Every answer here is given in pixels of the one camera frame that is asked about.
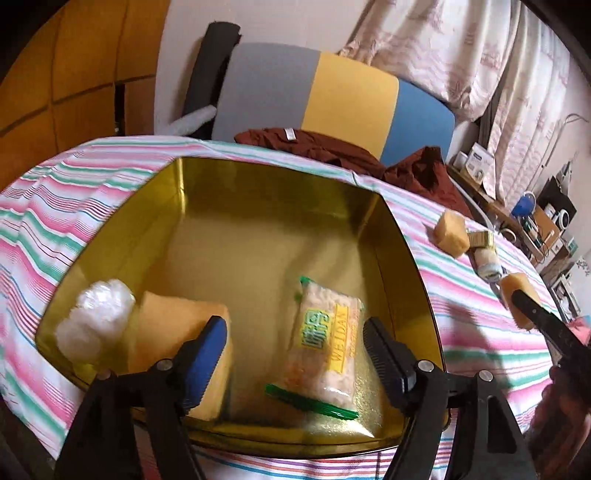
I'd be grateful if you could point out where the yellow sponge cake block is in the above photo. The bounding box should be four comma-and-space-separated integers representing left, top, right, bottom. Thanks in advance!
127, 291, 232, 421
433, 211, 469, 258
499, 272, 543, 330

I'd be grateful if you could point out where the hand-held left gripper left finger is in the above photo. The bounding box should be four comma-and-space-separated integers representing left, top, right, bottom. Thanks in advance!
55, 315, 229, 480

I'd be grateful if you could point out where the pale patterned curtain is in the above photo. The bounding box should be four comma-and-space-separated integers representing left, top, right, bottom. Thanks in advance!
339, 0, 573, 204

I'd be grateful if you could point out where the wooden desk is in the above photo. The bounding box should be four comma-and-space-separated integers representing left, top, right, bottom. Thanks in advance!
445, 164, 573, 266

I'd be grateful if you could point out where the wooden wardrobe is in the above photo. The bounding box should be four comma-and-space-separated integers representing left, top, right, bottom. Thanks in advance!
0, 0, 171, 190

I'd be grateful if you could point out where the person's right hand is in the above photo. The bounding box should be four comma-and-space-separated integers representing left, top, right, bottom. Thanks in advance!
529, 362, 591, 472

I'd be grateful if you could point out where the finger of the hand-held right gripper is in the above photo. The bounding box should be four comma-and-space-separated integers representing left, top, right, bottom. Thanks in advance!
510, 288, 591, 367

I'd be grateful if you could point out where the cardboard box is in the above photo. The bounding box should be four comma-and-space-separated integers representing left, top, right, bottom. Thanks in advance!
531, 205, 561, 245

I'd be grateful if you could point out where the white carton box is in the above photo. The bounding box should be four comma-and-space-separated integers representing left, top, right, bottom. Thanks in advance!
464, 142, 495, 185

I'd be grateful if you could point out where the maroon garment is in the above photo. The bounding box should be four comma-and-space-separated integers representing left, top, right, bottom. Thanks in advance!
235, 127, 472, 217

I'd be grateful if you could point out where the black speaker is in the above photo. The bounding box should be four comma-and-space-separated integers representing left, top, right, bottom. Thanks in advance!
538, 178, 578, 229

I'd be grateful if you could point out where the white plastic-wrapped bundle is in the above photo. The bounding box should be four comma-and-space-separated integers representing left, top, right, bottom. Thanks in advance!
55, 280, 136, 363

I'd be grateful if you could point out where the blue round container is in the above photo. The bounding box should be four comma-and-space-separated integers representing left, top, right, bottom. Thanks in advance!
512, 194, 537, 217

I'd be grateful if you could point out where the striped bedsheet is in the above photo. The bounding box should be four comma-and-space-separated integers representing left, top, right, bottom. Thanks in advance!
0, 136, 573, 480

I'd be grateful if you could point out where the gold metal tin box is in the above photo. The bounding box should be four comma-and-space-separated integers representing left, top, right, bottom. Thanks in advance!
34, 156, 451, 460

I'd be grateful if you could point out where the green-ended snack packet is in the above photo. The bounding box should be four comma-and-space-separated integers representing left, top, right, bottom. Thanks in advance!
264, 276, 365, 421

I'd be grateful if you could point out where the pink cloth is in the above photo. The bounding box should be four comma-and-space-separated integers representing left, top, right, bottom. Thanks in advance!
566, 314, 591, 344

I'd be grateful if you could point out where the grey yellow blue chair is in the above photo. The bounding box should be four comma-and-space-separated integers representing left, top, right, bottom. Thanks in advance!
182, 21, 458, 169

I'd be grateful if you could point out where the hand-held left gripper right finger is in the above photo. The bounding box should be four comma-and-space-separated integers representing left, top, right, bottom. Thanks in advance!
362, 318, 541, 480

